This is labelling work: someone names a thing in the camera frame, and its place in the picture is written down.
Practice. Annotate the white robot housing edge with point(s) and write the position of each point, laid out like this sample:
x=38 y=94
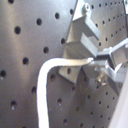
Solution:
x=120 y=116

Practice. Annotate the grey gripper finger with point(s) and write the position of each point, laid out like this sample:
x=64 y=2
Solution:
x=115 y=55
x=101 y=71

